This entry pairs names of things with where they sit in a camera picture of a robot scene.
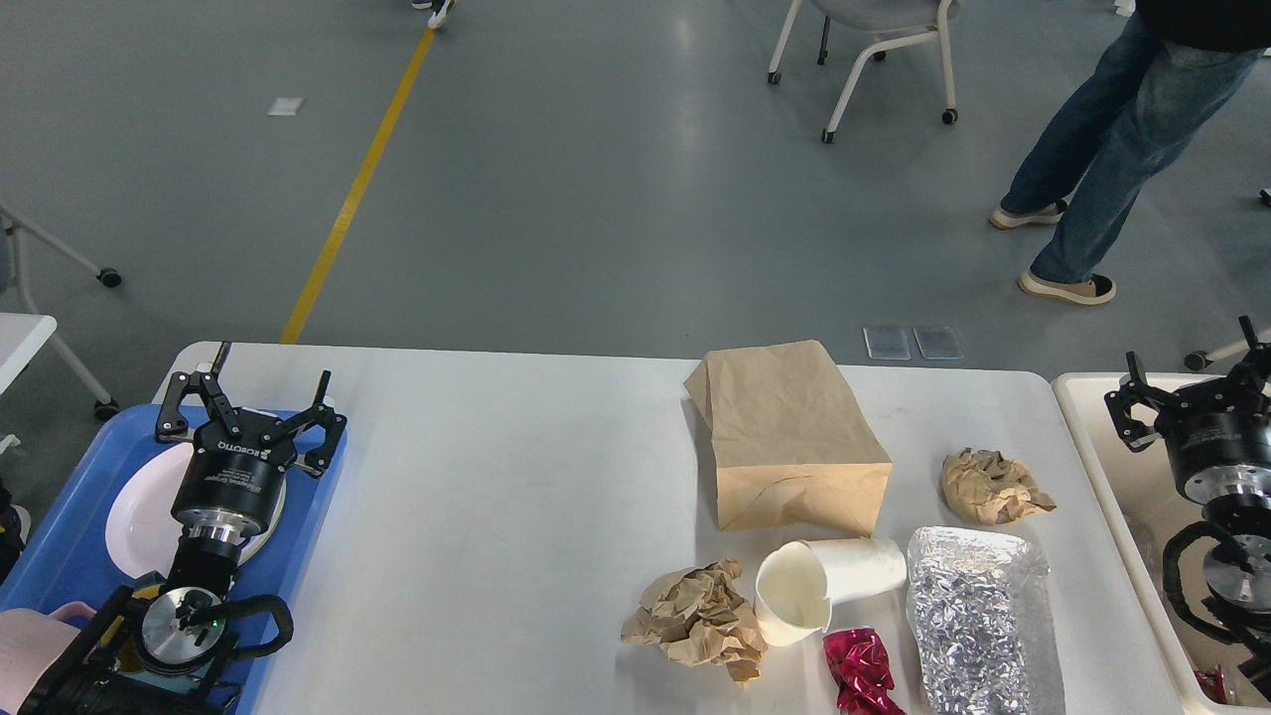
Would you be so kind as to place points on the person in black pants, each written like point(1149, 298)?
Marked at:
point(438, 11)

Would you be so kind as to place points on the pink plate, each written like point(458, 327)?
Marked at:
point(141, 535)

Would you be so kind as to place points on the teal mug yellow inside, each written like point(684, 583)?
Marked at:
point(150, 644)

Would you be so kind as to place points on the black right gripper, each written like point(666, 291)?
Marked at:
point(1216, 452)

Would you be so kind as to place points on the white paper cup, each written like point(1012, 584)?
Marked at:
point(799, 583)

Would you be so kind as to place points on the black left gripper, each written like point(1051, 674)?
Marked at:
point(233, 482)

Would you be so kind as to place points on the chair caster right edge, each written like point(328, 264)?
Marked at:
point(1197, 361)

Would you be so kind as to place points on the beige plastic bin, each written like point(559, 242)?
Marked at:
point(1139, 498)

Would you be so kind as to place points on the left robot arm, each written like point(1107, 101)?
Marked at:
point(160, 582)

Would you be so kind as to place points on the silver foil bag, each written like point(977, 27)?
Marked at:
point(978, 605)

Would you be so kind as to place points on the brown paper bag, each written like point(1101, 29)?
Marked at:
point(790, 442)

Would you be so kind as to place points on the pink mug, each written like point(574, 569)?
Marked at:
point(30, 643)

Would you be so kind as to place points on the small crumpled brown paper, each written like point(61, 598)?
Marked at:
point(986, 488)

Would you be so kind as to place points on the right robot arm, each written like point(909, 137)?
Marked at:
point(1235, 570)

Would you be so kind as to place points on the white rolling stand left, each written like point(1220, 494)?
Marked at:
point(33, 281)

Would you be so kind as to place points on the white side table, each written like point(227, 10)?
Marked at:
point(22, 337)

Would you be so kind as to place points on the white office chair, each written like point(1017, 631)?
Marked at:
point(892, 25)

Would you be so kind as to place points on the red foil wrapper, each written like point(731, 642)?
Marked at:
point(860, 666)

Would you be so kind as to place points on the person in blue jeans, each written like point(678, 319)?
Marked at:
point(1172, 67)

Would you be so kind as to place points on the crumpled brown paper ball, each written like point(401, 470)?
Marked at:
point(697, 616)

